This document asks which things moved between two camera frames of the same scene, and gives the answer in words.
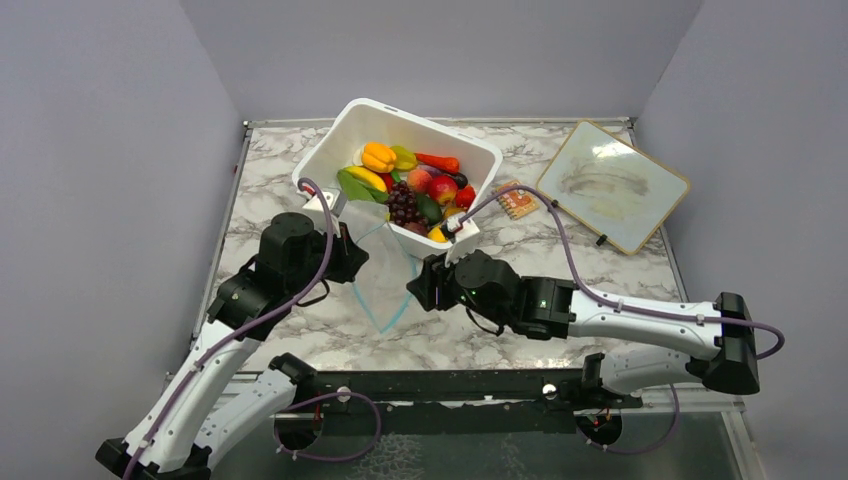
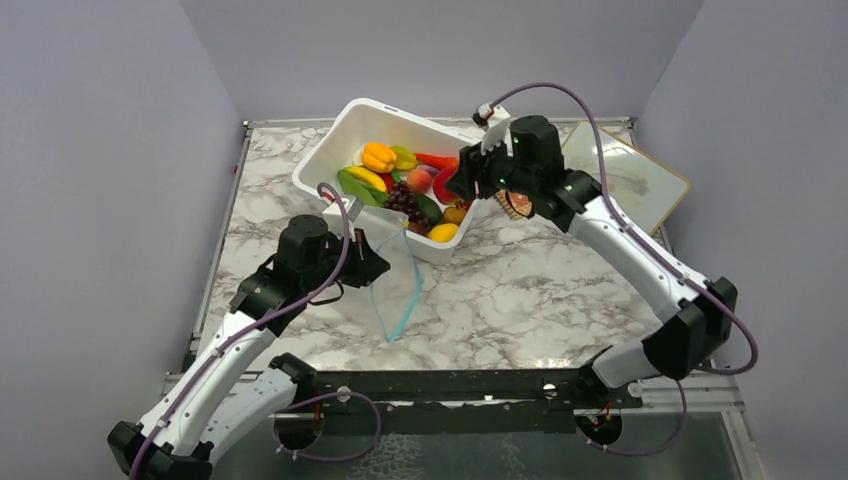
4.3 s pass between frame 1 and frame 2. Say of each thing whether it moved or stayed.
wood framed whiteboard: stayed
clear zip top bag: moved
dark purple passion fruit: stayed
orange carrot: stayed
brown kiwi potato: stayed
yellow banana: stayed
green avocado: stayed
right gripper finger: moved
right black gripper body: moved
